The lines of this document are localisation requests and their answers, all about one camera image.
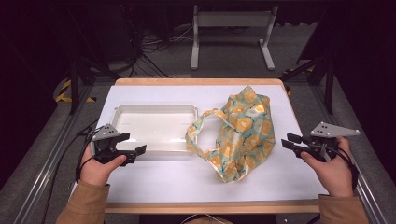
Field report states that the person's right hand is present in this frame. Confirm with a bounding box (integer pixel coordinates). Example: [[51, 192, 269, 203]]
[[300, 136, 354, 198]]

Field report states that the tangle of black floor cables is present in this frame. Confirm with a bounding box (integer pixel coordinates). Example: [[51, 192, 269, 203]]
[[122, 18, 194, 78]]

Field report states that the person's left hand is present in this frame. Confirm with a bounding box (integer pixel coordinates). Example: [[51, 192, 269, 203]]
[[79, 144, 128, 187]]

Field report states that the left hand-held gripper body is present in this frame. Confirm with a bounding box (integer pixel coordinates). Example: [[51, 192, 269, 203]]
[[89, 123, 138, 166]]

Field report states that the black tripod stand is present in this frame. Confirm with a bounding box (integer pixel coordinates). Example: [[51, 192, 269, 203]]
[[65, 54, 123, 116], [279, 50, 336, 115]]

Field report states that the right hand-held gripper black cable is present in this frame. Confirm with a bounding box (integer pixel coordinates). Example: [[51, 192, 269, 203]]
[[336, 145, 360, 191]]

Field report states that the long black floor cable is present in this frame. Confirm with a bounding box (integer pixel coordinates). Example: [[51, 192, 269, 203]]
[[40, 119, 100, 224]]

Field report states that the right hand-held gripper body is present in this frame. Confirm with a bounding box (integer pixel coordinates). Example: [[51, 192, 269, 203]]
[[295, 121, 361, 162]]

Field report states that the white plastic tray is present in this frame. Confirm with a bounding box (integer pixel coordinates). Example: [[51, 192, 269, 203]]
[[110, 105, 199, 157]]

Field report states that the yellow and black hazard tape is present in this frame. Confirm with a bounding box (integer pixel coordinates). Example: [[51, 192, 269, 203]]
[[55, 78, 97, 104]]

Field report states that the white table mat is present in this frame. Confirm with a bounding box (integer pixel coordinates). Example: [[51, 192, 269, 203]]
[[104, 84, 329, 205]]

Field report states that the grey metal stand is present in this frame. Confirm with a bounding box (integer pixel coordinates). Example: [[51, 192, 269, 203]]
[[190, 4, 279, 71]]

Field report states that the thin white cable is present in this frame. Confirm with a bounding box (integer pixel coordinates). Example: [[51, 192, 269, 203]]
[[179, 213, 226, 224]]

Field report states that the floral green and yellow bag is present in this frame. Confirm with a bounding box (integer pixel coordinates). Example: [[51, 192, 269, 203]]
[[185, 85, 276, 184]]

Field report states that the aluminium rail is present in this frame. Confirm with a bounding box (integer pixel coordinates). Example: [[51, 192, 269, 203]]
[[311, 83, 390, 224], [13, 83, 95, 224]]

